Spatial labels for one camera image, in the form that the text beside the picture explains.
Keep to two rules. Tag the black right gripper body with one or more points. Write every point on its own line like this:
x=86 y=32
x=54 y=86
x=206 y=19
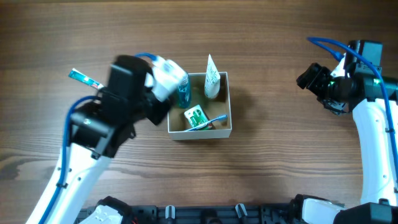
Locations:
x=321 y=86

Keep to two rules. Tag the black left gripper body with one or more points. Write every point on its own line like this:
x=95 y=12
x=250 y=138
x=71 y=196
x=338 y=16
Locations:
x=160 y=109

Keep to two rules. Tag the blue mouthwash bottle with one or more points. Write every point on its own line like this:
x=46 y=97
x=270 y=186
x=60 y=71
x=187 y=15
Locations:
x=184 y=92

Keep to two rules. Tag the green white soap packet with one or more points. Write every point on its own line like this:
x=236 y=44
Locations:
x=197 y=119

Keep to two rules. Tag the white lotion tube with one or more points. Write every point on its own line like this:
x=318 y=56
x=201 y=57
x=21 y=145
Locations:
x=212 y=79

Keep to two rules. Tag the blue white toothbrush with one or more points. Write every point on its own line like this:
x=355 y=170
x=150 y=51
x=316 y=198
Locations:
x=208 y=122

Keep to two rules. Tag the teal toothpaste tube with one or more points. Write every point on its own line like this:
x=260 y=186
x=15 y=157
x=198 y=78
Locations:
x=77 y=75

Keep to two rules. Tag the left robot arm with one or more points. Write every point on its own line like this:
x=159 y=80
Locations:
x=96 y=126

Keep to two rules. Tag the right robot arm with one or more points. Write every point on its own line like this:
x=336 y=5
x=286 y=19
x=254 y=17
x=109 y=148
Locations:
x=357 y=87

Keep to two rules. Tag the white cardboard box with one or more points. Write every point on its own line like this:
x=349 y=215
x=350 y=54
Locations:
x=177 y=123

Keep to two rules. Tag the black mounting rail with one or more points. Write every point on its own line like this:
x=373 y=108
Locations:
x=202 y=213

